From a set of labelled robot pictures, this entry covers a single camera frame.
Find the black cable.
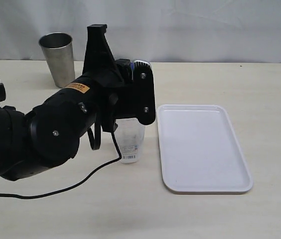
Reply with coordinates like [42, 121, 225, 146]
[0, 74, 123, 200]

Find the white rectangular tray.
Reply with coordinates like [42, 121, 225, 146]
[156, 104, 254, 194]

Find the clear plastic tall container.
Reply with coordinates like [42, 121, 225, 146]
[115, 118, 145, 164]

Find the stainless steel cup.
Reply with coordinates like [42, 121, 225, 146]
[38, 32, 75, 88]

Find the white backdrop curtain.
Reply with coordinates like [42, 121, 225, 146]
[0, 0, 281, 63]

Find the blue plastic lid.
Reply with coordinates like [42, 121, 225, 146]
[130, 61, 135, 78]

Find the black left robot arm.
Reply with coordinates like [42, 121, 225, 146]
[0, 24, 155, 181]

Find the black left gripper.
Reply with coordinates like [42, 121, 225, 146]
[83, 24, 155, 132]

